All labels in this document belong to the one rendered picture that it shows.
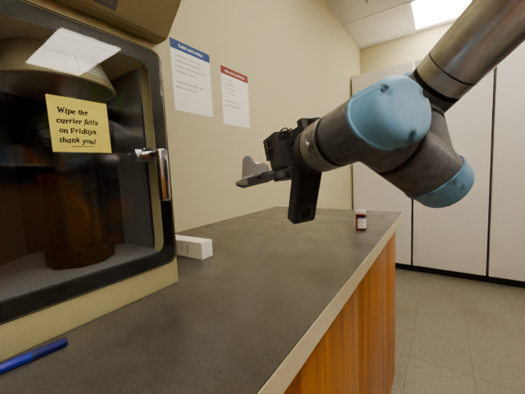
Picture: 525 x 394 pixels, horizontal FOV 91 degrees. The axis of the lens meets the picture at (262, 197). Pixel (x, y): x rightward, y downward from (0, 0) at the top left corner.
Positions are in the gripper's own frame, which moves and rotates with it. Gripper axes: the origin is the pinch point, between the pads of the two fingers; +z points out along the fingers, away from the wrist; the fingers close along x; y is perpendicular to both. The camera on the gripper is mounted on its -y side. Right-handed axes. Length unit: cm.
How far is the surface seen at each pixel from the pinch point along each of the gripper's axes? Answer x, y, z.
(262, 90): -47, 63, 81
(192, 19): -4, 78, 51
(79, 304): 36.8, -14.3, -3.8
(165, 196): 22.1, -0.2, -5.5
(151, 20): 19.5, 29.5, -8.0
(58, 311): 38.9, -14.2, -5.1
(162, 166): 21.7, 4.9, -6.4
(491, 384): -121, -119, 36
